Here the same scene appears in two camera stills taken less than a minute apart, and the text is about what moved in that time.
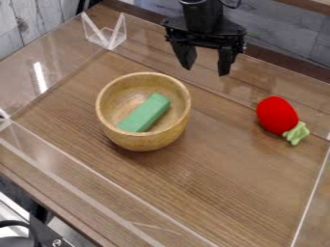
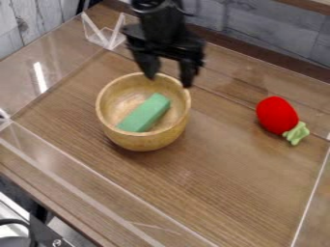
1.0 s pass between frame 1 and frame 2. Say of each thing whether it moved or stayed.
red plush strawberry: stayed
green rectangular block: stayed
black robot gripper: moved
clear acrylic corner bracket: stayed
